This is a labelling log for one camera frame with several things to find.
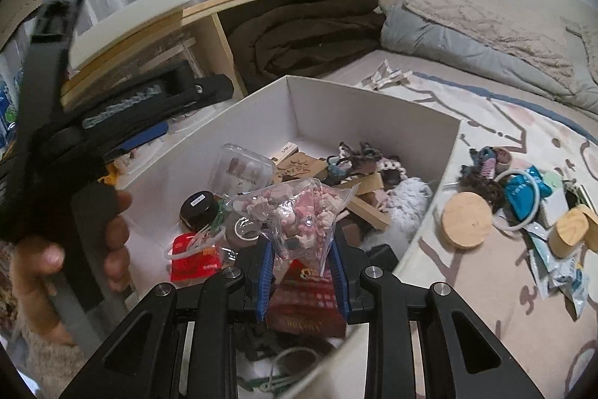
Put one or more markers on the red snack packet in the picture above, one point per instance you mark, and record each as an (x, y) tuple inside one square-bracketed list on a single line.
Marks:
[(304, 303)]

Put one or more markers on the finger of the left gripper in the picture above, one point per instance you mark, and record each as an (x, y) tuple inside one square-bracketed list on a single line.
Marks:
[(140, 139)]

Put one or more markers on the right beige quilted pillow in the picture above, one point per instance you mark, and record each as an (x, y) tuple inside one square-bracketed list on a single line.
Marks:
[(588, 35)]

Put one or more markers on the beige quilted pillow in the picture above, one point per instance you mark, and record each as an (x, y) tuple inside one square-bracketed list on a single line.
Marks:
[(535, 37), (588, 35)]

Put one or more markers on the black round tin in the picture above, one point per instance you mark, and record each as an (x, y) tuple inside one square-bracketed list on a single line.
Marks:
[(199, 210)]

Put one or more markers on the white cardboard shoe box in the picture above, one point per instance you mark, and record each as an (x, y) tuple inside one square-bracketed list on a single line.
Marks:
[(298, 123)]

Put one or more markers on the crumpled blue white pouch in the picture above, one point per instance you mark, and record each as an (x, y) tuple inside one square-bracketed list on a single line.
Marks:
[(552, 274)]

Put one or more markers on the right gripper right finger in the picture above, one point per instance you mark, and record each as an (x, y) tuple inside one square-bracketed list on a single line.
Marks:
[(461, 356)]

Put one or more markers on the light green clothespin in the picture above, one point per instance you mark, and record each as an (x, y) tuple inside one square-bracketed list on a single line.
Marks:
[(275, 385)]

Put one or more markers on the dark brown folded blanket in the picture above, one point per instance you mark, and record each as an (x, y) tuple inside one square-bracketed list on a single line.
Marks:
[(309, 39)]

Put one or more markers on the blue foil packet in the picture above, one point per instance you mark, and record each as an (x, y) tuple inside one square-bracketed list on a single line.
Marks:
[(520, 194)]

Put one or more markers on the grey folded duvet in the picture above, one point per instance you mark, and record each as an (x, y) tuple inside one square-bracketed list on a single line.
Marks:
[(407, 33)]

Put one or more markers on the white foam block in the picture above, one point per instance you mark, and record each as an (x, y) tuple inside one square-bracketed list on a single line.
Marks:
[(117, 27)]

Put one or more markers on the dark brown crochet bundle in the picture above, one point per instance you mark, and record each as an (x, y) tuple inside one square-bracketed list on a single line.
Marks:
[(478, 177)]

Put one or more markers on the black small box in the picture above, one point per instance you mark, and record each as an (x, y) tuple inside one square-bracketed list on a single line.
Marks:
[(382, 256)]

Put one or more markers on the round wooden lid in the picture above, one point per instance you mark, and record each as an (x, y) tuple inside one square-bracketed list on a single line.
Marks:
[(466, 220)]

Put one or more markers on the bag of pink bits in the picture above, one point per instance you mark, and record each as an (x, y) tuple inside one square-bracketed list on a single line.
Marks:
[(298, 217)]

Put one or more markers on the engraved wooden block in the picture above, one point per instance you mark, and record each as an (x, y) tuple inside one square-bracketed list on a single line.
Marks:
[(298, 166)]

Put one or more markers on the purple crochet piece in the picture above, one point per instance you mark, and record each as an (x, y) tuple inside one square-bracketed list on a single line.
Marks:
[(366, 160)]

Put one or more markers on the wooden shelf unit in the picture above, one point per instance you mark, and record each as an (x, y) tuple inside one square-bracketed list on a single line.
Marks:
[(198, 35)]

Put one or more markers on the left beige quilted pillow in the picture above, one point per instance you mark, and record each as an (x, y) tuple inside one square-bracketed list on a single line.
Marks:
[(535, 37)]

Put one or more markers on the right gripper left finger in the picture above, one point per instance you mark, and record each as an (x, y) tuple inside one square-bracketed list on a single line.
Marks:
[(142, 358)]

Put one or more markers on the person's left hand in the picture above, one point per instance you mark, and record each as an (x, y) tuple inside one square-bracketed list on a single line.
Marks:
[(61, 267)]

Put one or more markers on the clear plastic pill case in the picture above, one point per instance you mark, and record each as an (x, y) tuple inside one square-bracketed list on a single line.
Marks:
[(238, 170)]

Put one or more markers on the oval wooden box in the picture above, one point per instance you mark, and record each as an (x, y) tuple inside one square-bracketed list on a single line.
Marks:
[(568, 233), (591, 236)]

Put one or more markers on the plastic water bottle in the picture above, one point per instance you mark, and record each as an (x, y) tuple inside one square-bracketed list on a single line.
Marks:
[(8, 114)]

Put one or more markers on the plain wooden block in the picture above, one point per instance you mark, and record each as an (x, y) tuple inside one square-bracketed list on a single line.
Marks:
[(368, 213)]

